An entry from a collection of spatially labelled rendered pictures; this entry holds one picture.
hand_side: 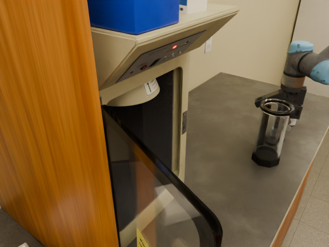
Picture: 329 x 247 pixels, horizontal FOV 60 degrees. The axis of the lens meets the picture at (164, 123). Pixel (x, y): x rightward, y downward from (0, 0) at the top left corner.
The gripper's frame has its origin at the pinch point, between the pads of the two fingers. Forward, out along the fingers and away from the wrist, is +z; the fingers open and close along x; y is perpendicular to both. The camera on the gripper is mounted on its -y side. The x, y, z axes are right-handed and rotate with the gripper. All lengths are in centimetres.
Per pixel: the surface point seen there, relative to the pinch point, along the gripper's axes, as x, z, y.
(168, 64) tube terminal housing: -48, -39, -28
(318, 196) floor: 86, 99, 47
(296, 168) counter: -14.3, 5.4, 9.2
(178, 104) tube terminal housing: -38, -25, -28
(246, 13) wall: 110, -25, -28
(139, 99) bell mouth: -55, -33, -32
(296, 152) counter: -3.8, 5.4, 9.3
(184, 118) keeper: -40, -22, -26
